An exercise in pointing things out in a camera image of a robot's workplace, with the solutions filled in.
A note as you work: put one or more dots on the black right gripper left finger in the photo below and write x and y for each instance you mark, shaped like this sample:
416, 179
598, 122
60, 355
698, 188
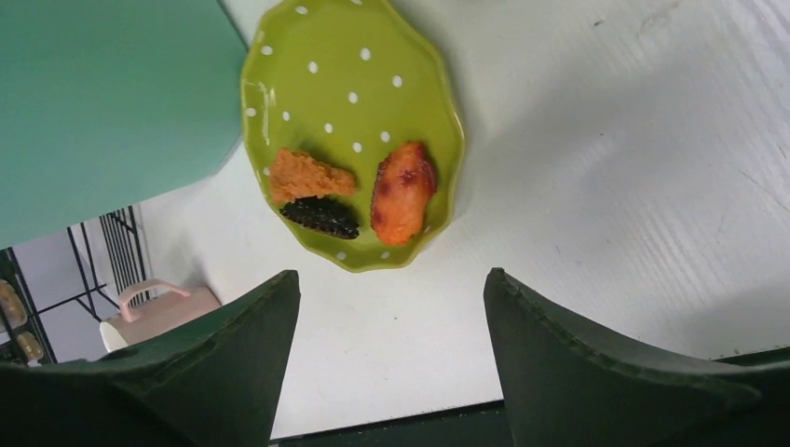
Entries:
214, 381

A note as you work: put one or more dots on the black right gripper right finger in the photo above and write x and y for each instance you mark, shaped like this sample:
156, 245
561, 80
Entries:
567, 380

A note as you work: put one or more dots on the pink white mug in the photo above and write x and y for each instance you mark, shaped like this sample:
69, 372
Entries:
152, 307

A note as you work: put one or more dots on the black wire rack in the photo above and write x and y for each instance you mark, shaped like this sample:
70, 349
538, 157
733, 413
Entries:
69, 282

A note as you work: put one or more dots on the teal plastic bin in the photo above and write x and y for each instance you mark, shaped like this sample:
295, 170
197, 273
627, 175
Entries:
105, 104

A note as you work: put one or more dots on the green dotted small plate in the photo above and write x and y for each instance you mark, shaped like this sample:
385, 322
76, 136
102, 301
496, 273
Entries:
348, 82

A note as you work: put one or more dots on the black lid spice jar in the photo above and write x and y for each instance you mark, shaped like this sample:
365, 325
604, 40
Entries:
31, 348

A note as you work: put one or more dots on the pink lid spice jar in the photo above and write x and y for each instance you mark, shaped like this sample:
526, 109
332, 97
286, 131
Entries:
12, 306

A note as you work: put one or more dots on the dark sea cucumber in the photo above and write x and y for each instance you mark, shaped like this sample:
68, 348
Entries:
324, 215

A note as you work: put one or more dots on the orange fried cutlet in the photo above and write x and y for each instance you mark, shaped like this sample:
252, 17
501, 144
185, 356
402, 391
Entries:
295, 175

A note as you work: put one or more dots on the orange fried nugget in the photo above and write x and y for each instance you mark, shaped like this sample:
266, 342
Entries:
406, 180

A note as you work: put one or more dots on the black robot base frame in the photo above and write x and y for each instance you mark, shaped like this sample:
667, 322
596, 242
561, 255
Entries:
476, 425

